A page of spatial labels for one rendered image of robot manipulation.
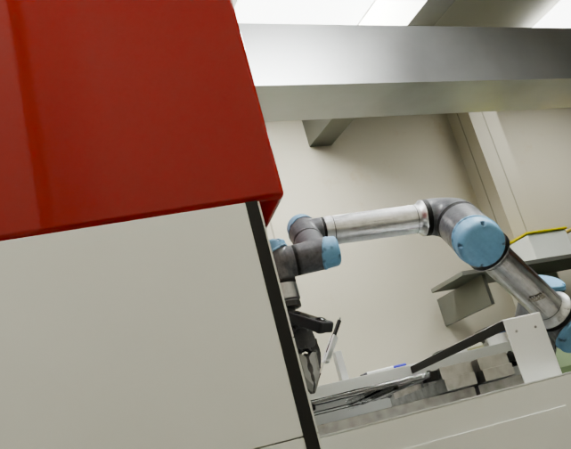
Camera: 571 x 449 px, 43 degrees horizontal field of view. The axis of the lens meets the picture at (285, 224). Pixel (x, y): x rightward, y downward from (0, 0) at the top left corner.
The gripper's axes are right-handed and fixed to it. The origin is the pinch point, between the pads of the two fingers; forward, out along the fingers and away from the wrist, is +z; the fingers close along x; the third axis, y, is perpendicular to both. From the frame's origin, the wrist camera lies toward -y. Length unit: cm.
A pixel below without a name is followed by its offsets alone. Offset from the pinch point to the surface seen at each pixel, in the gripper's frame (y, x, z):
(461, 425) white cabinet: -30.8, -5.4, 15.8
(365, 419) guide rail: -2.7, -10.7, 9.3
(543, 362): -38.2, -30.8, 7.8
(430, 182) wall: 194, -395, -176
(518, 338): -36.3, -27.5, 1.9
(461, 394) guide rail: -14.9, -32.2, 9.3
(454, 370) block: -16.6, -29.9, 3.7
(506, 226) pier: 159, -425, -122
